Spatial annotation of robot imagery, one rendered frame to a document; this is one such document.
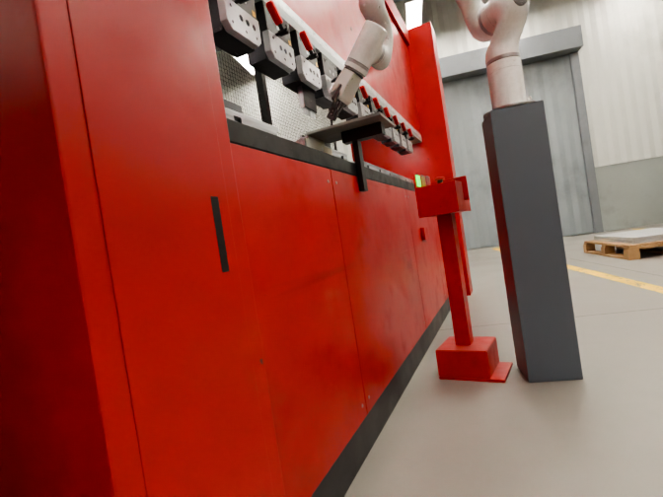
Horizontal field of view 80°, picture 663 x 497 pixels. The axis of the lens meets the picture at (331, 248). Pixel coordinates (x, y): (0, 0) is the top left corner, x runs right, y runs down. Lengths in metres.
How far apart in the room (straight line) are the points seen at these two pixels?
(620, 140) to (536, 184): 8.38
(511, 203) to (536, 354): 0.55
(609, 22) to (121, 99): 10.26
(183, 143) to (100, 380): 0.28
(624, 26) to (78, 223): 10.43
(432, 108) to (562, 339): 2.43
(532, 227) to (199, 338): 1.31
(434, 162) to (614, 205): 6.63
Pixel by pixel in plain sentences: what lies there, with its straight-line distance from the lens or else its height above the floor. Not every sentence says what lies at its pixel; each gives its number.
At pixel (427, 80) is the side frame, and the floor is 1.83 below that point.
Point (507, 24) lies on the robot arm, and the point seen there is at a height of 1.29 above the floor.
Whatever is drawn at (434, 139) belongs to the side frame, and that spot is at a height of 1.34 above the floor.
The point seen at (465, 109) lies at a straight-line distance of 9.34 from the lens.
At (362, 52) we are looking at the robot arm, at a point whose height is 1.22.
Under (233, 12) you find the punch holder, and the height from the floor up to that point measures 1.22.
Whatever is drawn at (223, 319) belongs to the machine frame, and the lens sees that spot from 0.53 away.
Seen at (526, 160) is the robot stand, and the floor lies 0.80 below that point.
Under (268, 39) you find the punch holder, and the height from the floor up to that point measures 1.22.
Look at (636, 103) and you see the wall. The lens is 10.22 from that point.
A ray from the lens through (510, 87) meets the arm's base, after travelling 1.69.
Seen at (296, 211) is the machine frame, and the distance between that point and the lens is 0.94.
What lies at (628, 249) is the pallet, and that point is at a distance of 4.86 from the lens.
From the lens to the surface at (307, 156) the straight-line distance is 1.06.
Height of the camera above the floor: 0.62
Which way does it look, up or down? 1 degrees down
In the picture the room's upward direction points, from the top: 9 degrees counter-clockwise
